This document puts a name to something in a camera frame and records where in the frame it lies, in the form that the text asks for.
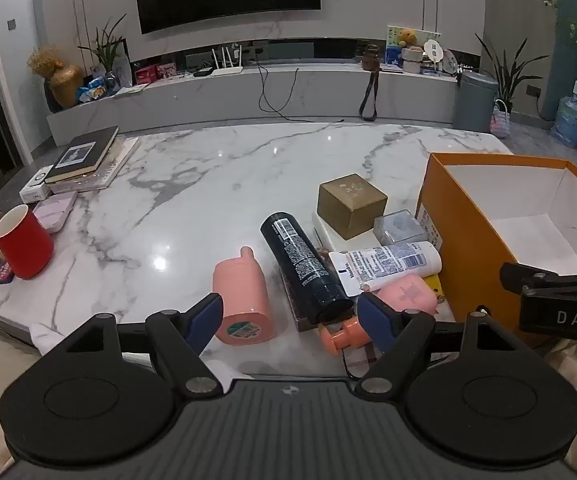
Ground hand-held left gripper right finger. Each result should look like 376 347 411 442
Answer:
356 291 519 398

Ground orange cardboard box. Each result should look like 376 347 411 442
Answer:
416 152 577 348

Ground gold vase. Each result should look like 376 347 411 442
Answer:
49 65 85 109

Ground marble television console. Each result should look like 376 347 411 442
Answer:
46 60 462 146

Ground white router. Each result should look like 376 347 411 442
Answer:
209 44 244 77

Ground red box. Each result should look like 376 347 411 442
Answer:
135 62 176 85

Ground white cream tube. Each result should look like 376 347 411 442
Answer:
329 241 443 297

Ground green potted plant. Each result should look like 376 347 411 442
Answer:
77 14 132 91

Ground dried flowers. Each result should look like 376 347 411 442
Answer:
27 45 66 81

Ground grey trash bin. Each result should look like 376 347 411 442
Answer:
453 71 499 133

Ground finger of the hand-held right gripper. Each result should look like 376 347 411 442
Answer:
499 261 577 297

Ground white woven basket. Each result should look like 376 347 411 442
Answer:
401 47 424 75

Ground black bottle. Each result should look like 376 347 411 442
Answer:
260 211 354 323

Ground pink pouch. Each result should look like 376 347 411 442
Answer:
379 274 439 317

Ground teddy bear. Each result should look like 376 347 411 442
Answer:
397 27 422 51

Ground small white box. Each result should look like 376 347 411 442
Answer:
19 165 54 204

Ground blue snack packet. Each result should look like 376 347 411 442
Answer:
77 76 112 103

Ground blue water jug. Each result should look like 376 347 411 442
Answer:
551 81 577 148

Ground gold cube box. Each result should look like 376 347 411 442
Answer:
317 173 388 241

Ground black cable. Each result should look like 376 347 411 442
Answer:
256 45 344 123

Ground pink case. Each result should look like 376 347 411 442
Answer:
33 190 78 233

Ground red cup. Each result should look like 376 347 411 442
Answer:
0 204 55 280

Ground white flat box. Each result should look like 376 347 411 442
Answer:
312 210 384 261

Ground illustrated card box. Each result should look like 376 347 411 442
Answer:
279 247 334 333

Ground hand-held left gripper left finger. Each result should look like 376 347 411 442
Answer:
63 292 224 401

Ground brown camera with strap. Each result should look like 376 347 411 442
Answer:
359 45 383 122

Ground long-leaf potted plant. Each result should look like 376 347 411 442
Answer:
476 32 549 111

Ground woven bag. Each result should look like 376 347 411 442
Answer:
489 100 513 138

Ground transparent plastic box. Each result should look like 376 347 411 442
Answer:
373 209 429 247

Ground picture card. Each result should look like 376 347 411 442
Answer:
385 25 442 68

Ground yellow plastic item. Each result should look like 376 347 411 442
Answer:
421 274 444 301

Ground pink bottle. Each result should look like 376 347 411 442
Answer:
212 246 275 347

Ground black book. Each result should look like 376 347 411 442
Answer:
43 126 120 184

